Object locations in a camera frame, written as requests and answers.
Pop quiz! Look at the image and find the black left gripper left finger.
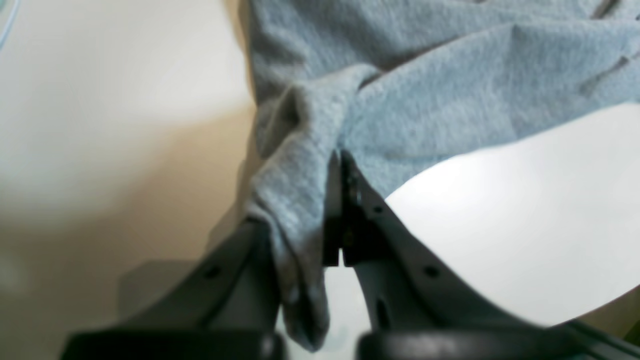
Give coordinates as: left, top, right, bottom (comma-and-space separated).
61, 219, 288, 360

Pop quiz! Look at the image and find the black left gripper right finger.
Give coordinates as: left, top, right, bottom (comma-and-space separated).
340, 151, 639, 360

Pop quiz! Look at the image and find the grey t-shirt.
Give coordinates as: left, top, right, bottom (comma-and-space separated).
246, 0, 640, 353

